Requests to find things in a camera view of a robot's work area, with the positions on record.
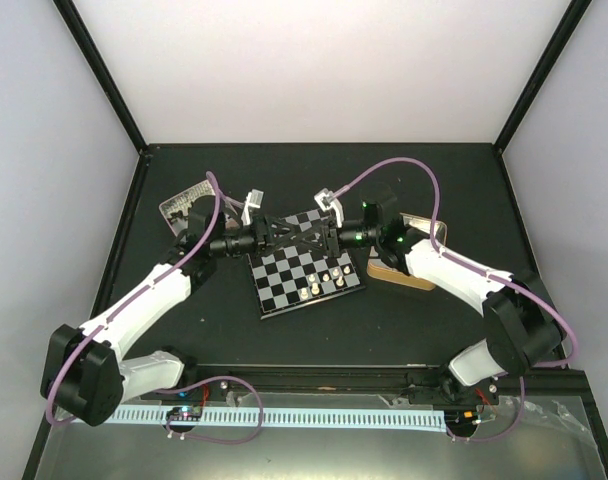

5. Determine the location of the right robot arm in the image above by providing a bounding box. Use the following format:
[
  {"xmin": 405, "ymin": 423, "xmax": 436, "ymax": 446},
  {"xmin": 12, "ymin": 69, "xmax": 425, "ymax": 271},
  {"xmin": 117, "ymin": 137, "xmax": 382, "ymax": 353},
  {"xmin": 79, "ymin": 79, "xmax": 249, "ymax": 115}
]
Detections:
[{"xmin": 309, "ymin": 188, "xmax": 566, "ymax": 403}]

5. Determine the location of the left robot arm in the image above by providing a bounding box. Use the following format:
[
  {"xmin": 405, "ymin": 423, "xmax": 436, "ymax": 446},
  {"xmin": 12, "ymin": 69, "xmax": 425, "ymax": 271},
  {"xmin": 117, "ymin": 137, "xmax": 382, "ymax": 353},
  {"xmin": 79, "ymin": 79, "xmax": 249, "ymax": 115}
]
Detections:
[{"xmin": 40, "ymin": 197, "xmax": 298, "ymax": 426}]

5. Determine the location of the left small circuit board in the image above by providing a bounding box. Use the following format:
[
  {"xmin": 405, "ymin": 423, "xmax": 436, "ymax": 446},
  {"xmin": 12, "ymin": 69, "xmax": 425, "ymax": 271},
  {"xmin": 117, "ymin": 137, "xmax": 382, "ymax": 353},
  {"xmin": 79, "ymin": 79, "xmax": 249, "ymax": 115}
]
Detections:
[{"xmin": 166, "ymin": 406, "xmax": 202, "ymax": 422}]

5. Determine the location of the small circuit board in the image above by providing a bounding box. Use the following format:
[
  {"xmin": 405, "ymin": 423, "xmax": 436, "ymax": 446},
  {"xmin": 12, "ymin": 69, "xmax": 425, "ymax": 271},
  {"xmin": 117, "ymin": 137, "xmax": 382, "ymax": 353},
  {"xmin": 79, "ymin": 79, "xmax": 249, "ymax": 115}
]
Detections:
[
  {"xmin": 166, "ymin": 406, "xmax": 202, "ymax": 422},
  {"xmin": 444, "ymin": 410, "xmax": 497, "ymax": 427}
]

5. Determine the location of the right small circuit board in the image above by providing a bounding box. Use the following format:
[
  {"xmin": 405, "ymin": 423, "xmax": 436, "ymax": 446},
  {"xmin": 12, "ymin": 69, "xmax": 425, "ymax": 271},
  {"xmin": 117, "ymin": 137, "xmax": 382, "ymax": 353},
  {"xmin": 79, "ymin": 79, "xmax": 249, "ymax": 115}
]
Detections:
[{"xmin": 444, "ymin": 410, "xmax": 497, "ymax": 427}]

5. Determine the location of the black and silver chessboard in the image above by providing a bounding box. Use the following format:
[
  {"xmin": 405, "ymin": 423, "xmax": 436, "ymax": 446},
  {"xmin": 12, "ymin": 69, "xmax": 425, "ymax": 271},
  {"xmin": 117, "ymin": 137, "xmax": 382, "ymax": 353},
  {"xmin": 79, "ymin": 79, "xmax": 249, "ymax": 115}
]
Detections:
[{"xmin": 243, "ymin": 207, "xmax": 367, "ymax": 321}]

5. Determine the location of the gold tin box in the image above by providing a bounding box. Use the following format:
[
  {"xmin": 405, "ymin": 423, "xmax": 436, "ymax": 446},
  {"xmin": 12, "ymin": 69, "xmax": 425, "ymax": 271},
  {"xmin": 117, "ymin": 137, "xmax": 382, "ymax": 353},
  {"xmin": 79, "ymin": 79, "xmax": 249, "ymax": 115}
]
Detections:
[{"xmin": 367, "ymin": 213, "xmax": 436, "ymax": 291}]

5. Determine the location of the pink tin box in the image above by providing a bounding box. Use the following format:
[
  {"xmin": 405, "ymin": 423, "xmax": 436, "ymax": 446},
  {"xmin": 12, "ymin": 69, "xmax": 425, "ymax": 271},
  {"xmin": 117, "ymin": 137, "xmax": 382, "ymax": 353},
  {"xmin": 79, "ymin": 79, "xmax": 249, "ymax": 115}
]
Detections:
[{"xmin": 159, "ymin": 180, "xmax": 218, "ymax": 236}]

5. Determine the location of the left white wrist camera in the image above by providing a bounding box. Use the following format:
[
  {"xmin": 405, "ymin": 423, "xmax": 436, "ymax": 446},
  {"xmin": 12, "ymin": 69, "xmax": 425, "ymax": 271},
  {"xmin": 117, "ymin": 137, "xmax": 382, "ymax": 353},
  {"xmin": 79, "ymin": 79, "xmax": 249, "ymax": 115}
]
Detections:
[{"xmin": 241, "ymin": 189, "xmax": 264, "ymax": 226}]

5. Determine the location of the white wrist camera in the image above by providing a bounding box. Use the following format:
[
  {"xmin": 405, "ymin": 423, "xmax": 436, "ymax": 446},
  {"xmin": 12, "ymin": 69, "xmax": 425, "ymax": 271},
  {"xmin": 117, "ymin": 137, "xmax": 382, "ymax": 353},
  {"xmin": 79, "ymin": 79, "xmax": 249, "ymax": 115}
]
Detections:
[
  {"xmin": 314, "ymin": 188, "xmax": 344, "ymax": 227},
  {"xmin": 241, "ymin": 189, "xmax": 264, "ymax": 226}
]

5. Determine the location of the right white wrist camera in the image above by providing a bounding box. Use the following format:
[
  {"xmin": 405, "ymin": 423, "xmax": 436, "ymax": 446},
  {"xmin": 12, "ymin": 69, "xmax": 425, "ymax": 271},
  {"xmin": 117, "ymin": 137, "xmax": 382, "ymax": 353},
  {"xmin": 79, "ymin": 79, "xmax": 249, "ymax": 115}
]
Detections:
[{"xmin": 314, "ymin": 188, "xmax": 344, "ymax": 227}]

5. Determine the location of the light blue slotted cable duct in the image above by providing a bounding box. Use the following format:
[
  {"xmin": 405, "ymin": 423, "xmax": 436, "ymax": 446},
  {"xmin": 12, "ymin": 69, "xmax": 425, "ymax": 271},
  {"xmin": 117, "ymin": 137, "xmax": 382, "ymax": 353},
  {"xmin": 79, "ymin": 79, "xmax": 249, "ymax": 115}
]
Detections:
[{"xmin": 107, "ymin": 405, "xmax": 447, "ymax": 433}]

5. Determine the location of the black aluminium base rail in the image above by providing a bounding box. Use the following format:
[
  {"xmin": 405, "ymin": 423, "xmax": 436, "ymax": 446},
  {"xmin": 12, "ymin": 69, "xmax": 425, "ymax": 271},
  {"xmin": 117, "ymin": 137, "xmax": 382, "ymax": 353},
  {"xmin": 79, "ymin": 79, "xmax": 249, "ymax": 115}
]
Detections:
[{"xmin": 180, "ymin": 365, "xmax": 591, "ymax": 405}]

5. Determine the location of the left black frame post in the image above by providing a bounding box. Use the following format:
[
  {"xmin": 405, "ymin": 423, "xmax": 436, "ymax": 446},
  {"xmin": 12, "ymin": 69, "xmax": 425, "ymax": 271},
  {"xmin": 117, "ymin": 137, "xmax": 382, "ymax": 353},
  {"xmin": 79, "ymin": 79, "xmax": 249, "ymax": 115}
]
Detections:
[{"xmin": 53, "ymin": 0, "xmax": 148, "ymax": 153}]

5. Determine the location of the black frame post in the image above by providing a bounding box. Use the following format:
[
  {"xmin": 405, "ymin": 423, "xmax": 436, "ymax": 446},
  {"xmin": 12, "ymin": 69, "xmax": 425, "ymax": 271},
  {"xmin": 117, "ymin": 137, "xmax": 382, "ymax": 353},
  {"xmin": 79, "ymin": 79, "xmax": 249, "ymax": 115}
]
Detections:
[
  {"xmin": 53, "ymin": 0, "xmax": 148, "ymax": 153},
  {"xmin": 493, "ymin": 0, "xmax": 592, "ymax": 154}
]

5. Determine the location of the right black frame post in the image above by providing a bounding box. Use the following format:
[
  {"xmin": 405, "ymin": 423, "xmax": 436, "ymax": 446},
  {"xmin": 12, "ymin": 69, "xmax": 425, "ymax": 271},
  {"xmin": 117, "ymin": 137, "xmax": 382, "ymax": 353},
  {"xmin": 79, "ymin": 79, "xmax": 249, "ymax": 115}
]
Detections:
[{"xmin": 493, "ymin": 0, "xmax": 592, "ymax": 154}]

